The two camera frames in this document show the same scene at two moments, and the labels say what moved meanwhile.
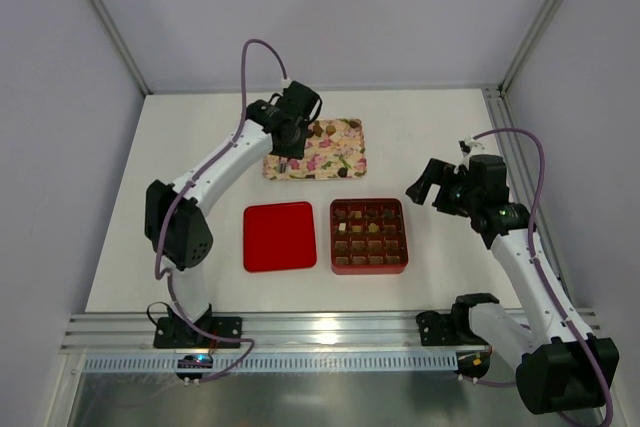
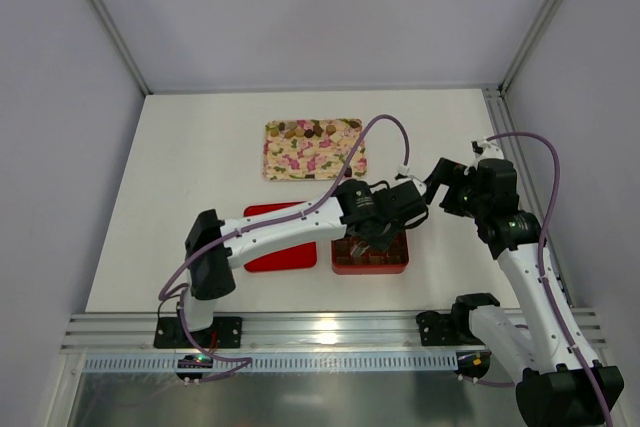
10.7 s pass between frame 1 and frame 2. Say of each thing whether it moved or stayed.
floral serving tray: stayed
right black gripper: stayed
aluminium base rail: stayed
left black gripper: moved
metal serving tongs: moved
